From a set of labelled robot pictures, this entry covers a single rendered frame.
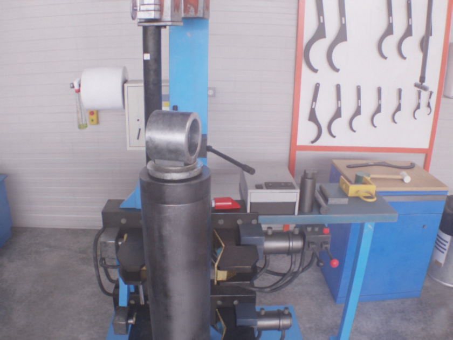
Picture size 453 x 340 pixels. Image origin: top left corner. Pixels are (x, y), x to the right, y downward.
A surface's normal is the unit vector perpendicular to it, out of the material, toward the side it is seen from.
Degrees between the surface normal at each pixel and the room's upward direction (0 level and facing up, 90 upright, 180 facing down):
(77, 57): 90
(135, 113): 90
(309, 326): 0
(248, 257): 0
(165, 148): 104
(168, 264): 90
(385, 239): 90
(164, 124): 54
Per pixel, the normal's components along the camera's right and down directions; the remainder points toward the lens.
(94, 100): 0.03, 0.64
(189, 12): -0.21, 0.35
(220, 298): 0.04, 0.36
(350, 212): 0.02, -0.93
